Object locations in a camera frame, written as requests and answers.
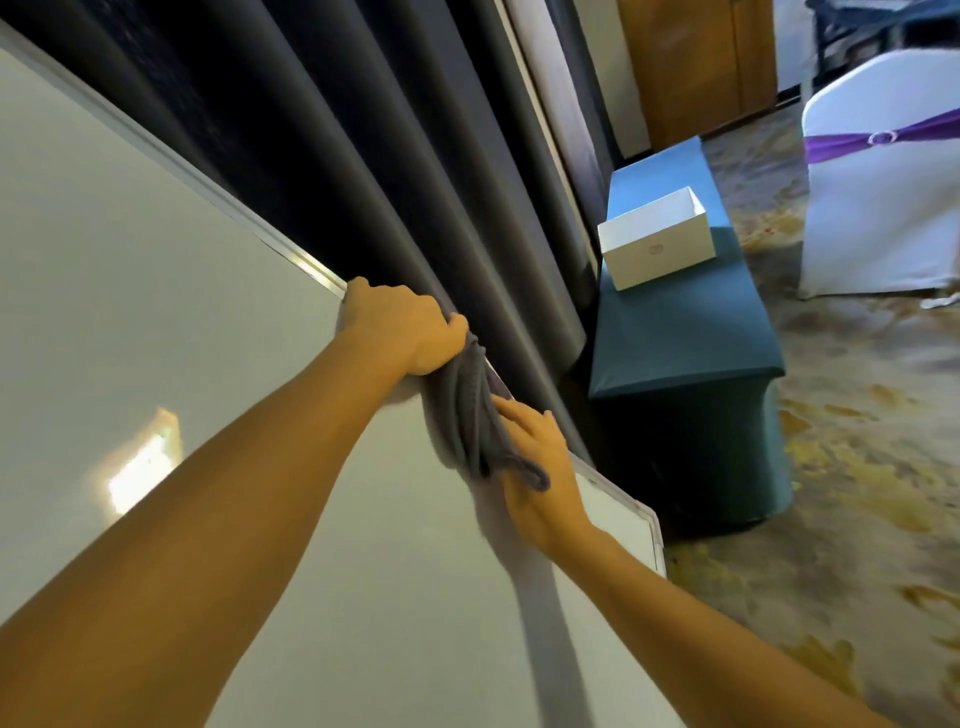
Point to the person's left fingers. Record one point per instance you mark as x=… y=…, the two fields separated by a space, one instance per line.
x=444 y=337

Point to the purple chair sash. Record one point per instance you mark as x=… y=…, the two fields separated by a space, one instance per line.
x=840 y=144

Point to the white open cardboard box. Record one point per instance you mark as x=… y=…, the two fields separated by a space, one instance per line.
x=660 y=244

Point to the brown wooden door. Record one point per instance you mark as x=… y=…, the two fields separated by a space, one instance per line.
x=690 y=67

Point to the white whiteboard with metal frame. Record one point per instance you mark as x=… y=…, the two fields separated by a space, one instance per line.
x=150 y=300

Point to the person's right forearm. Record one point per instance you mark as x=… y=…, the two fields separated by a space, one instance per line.
x=690 y=645

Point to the dark grey curtain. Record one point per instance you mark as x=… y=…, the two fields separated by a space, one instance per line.
x=337 y=150

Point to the dark blue chair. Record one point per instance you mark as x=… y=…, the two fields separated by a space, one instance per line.
x=862 y=22

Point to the person's right fingers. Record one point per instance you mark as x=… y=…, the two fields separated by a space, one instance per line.
x=534 y=426

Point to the small white object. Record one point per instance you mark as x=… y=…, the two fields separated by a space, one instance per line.
x=942 y=301

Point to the person's left forearm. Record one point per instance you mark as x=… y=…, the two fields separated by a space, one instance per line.
x=187 y=540

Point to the grey cloth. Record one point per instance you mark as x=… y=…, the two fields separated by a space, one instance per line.
x=465 y=420

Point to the table with teal cover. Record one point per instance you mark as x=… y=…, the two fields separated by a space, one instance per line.
x=682 y=337

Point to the chair with white cover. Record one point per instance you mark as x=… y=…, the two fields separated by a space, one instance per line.
x=877 y=217

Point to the person's right hand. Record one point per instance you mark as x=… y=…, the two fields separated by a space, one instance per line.
x=546 y=495

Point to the person's left hand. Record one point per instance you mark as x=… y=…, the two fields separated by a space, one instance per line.
x=390 y=322

